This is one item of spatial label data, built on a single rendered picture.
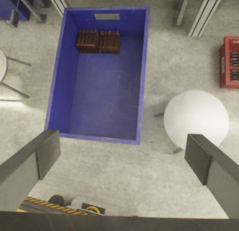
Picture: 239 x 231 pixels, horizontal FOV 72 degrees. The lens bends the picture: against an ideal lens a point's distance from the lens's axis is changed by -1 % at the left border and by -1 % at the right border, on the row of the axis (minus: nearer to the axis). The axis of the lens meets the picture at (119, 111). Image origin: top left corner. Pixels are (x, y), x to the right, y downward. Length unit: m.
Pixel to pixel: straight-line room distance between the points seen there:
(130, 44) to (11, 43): 1.01
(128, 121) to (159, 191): 0.49
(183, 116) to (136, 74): 0.33
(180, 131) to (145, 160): 0.34
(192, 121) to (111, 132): 0.40
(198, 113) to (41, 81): 1.06
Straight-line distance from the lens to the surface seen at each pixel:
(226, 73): 1.14
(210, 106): 0.91
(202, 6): 1.12
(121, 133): 0.86
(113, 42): 0.94
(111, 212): 1.04
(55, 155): 0.17
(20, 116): 1.39
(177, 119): 0.86
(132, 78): 0.92
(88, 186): 1.17
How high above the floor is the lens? 1.08
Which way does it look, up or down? 78 degrees down
